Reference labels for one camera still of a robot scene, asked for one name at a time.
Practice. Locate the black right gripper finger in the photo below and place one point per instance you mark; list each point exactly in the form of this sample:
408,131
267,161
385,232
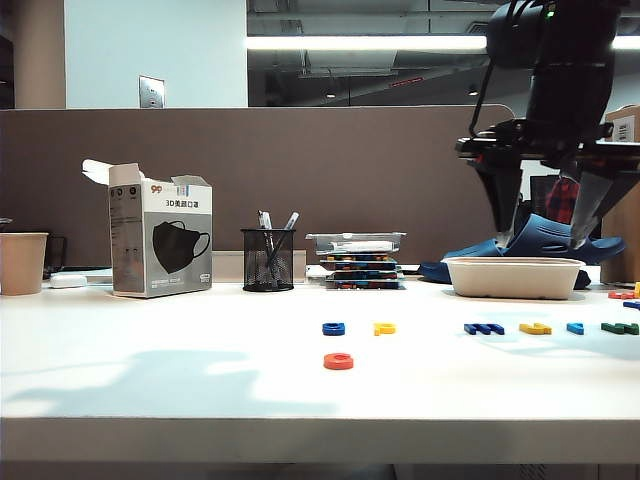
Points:
592,205
505,200

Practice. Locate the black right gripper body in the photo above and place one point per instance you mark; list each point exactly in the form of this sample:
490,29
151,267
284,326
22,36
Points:
570,110

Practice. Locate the yellow letter u magnet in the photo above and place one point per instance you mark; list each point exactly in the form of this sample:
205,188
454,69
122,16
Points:
535,329

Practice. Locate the yellow letter p magnet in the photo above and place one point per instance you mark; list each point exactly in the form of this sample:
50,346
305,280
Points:
384,328

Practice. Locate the small orange letter magnet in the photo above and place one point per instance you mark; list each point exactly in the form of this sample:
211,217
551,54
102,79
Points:
621,295

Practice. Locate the small blue letter magnet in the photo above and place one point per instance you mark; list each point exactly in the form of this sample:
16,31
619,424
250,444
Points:
632,305

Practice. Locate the light blue letter v magnet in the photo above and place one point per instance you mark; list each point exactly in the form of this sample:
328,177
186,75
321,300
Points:
575,328

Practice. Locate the green letter w magnet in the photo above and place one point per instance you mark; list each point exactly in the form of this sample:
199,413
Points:
620,328

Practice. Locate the dark blue letter m magnet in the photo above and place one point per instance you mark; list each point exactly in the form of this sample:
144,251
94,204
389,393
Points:
482,329

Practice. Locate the dark blue round letter magnet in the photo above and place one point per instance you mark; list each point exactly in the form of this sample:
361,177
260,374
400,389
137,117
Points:
333,329

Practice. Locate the brown paper cup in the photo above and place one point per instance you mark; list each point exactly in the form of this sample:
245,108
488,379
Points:
22,265

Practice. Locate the red plaid jacket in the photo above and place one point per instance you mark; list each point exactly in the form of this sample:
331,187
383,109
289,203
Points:
562,200

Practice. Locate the black computer monitor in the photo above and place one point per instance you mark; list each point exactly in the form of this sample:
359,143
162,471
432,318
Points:
539,195

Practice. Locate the brown cardboard box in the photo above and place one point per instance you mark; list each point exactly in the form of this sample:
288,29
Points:
625,230

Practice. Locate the beige pulp food tray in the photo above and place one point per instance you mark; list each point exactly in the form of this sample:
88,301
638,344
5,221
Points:
515,280

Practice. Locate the white ceiling light strip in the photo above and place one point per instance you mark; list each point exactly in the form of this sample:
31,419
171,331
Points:
375,43

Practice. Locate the brown desk divider panel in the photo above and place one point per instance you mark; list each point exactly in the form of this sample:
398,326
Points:
300,165

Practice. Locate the black gel pen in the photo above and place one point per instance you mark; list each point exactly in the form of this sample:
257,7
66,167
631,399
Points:
292,221
265,220

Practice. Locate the black mesh pen holder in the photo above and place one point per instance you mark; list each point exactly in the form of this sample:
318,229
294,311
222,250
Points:
267,260

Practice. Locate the white grey face mask box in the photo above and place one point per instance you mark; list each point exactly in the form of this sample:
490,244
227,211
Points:
160,240

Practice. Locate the white earbuds case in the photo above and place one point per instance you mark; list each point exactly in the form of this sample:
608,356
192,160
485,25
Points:
67,281

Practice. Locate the metal wall switch plate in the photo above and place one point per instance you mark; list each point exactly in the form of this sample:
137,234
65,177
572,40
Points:
152,93

